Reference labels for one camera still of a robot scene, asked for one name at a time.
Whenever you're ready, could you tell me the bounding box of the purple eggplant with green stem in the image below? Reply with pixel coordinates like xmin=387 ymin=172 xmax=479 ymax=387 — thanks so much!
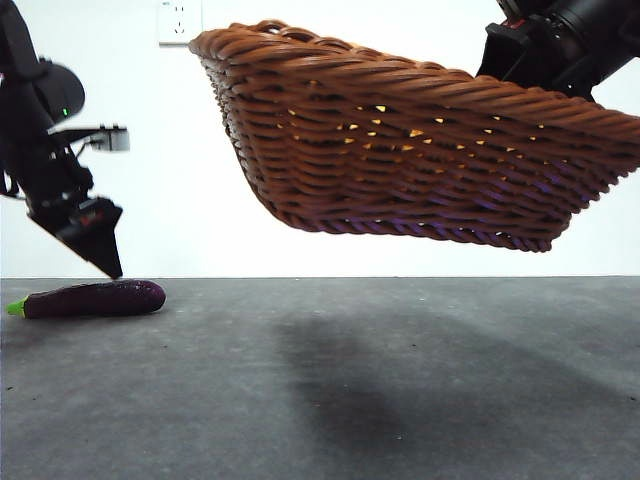
xmin=6 ymin=279 xmax=167 ymax=320

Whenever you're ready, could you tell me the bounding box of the brown wicker basket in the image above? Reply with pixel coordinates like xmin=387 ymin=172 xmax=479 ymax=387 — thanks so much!
xmin=188 ymin=19 xmax=640 ymax=254

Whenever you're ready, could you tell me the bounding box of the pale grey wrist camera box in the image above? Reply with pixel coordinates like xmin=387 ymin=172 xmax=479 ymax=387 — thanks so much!
xmin=47 ymin=123 xmax=132 ymax=153

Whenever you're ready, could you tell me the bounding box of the white wall socket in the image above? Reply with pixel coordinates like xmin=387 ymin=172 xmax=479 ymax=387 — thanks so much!
xmin=158 ymin=0 xmax=204 ymax=48

